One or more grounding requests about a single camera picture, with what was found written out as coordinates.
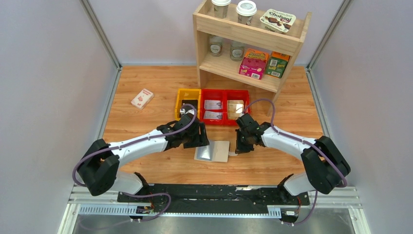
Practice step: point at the aluminium frame rail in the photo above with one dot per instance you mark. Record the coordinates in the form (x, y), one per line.
(342, 202)

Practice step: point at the left paper coffee cup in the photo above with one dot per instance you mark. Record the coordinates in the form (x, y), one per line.
(220, 8)

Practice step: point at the wooden shelf unit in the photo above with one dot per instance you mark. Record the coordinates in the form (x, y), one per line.
(206, 24)

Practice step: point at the paper coffee cup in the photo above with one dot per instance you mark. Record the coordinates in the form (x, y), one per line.
(220, 8)
(246, 9)

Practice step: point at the silver VIP card upper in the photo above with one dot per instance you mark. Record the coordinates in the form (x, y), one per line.
(213, 105)

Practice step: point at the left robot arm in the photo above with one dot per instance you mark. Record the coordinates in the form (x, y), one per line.
(99, 169)

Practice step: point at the right glass jar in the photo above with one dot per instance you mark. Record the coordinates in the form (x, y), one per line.
(237, 50)

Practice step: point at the pink orange Scrub Mommy box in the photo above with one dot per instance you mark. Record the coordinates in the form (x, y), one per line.
(253, 64)

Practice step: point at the Chobani yogurt cup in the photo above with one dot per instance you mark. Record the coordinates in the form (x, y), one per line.
(277, 21)

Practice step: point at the right paper coffee cup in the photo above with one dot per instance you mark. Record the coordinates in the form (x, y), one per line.
(246, 9)

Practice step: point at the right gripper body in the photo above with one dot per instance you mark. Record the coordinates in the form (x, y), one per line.
(246, 133)

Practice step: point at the left glass jar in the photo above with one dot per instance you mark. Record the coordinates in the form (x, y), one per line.
(215, 45)

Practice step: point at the glass jar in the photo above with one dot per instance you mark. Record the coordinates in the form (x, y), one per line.
(237, 50)
(215, 45)

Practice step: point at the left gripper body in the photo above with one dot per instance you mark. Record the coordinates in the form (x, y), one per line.
(193, 132)

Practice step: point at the silver vip card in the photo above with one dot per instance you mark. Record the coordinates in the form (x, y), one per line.
(213, 115)
(213, 105)

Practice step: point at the green carton box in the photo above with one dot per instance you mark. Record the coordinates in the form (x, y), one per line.
(276, 64)

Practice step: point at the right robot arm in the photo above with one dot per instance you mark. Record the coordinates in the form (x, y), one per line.
(325, 167)

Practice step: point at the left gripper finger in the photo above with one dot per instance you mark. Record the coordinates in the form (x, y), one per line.
(203, 140)
(195, 142)

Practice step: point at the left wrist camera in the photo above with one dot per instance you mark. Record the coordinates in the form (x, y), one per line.
(186, 110)

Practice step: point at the beige card holder wallet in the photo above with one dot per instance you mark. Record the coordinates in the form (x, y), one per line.
(216, 151)

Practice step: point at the gold cards stack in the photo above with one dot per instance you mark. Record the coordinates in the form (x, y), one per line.
(234, 106)

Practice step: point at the black cards stack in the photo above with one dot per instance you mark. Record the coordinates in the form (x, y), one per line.
(193, 102)

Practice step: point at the red plastic bin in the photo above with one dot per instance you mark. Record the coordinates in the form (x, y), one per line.
(234, 95)
(212, 94)

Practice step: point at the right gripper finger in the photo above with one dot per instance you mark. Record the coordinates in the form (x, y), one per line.
(241, 147)
(247, 147)

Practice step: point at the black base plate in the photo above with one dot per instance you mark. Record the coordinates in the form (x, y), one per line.
(215, 199)

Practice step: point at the silver VIP card lower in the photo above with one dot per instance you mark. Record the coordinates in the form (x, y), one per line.
(213, 115)

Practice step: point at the yellow plastic bin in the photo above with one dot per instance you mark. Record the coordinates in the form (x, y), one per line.
(187, 96)

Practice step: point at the white red sponge pack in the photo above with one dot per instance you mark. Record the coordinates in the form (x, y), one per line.
(142, 99)

